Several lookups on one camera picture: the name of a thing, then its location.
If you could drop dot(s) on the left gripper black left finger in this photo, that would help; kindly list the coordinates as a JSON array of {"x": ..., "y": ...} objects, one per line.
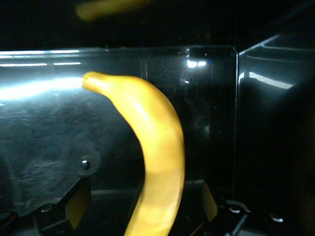
[{"x": 78, "y": 204}]

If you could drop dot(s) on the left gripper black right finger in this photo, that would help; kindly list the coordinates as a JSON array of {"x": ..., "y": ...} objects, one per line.
[{"x": 210, "y": 204}]

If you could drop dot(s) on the black plastic box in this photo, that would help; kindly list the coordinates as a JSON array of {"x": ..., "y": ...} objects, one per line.
[{"x": 49, "y": 135}]

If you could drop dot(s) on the yellow banana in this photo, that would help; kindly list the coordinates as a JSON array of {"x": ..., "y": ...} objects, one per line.
[{"x": 157, "y": 137}]

